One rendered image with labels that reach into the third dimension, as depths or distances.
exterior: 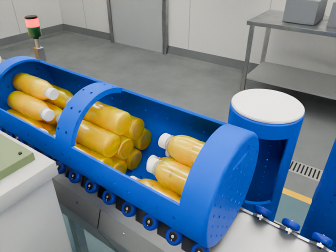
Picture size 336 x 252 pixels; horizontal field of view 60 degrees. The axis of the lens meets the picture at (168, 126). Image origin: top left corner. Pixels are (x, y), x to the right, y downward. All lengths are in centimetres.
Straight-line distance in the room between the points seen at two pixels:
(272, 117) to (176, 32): 376
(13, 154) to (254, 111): 82
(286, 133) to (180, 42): 376
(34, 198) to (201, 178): 39
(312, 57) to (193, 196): 361
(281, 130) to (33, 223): 84
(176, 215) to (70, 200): 48
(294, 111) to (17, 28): 550
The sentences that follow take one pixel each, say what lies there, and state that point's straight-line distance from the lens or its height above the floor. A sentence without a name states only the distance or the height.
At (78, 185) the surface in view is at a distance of 97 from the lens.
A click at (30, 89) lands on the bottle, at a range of 109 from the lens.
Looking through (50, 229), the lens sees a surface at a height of 96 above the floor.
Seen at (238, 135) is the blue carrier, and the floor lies 123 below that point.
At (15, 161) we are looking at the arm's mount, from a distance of 73.
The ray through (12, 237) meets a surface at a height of 102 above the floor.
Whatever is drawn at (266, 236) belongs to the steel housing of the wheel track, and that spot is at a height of 93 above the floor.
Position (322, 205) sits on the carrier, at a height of 62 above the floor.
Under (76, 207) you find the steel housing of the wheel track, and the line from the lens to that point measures 101.
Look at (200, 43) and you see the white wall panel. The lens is 458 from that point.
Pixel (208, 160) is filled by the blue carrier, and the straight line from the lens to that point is 59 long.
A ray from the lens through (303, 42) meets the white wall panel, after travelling 407.
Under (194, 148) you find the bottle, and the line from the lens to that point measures 67.
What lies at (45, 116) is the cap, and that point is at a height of 111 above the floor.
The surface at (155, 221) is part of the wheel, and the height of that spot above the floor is 97.
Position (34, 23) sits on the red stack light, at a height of 123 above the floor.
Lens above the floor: 158
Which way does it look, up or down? 32 degrees down
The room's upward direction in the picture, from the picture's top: straight up
